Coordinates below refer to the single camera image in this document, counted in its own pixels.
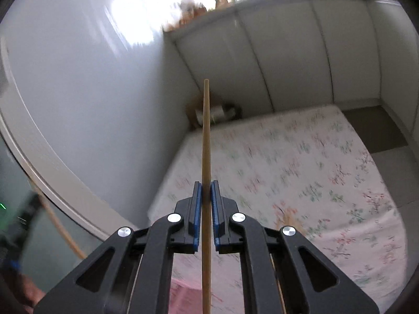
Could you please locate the brown floor mat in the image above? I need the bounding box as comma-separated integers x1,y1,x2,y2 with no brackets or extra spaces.
343,106,408,154

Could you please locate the left hand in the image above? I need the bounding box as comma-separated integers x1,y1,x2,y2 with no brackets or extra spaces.
21,274,46,314

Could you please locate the pink perforated utensil holder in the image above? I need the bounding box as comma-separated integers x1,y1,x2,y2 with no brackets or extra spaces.
168,279,202,314

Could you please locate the bamboo chopstick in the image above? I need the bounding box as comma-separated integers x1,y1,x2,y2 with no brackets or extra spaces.
202,79,212,314

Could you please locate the floral tablecloth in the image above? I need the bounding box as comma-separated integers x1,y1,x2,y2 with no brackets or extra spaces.
147,104,409,314

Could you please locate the brown paper bag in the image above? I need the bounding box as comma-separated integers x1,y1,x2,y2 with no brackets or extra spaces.
185,95,243,130

